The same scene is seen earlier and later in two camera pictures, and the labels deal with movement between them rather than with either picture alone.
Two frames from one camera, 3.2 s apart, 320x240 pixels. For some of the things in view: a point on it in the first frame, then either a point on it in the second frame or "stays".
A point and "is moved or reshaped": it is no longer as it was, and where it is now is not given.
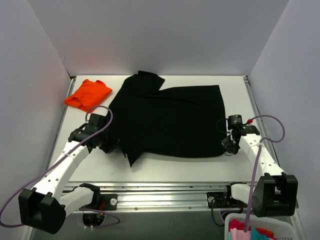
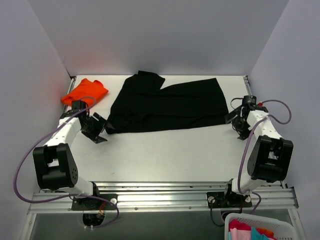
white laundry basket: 282,226 stays
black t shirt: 183,121 is moved or reshaped
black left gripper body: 108,146 -> 97,127
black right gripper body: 227,144 -> 236,122
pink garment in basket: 236,229 stays
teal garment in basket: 256,235 stays
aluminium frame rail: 162,196 stays
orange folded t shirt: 88,95 stays
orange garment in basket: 265,231 stays
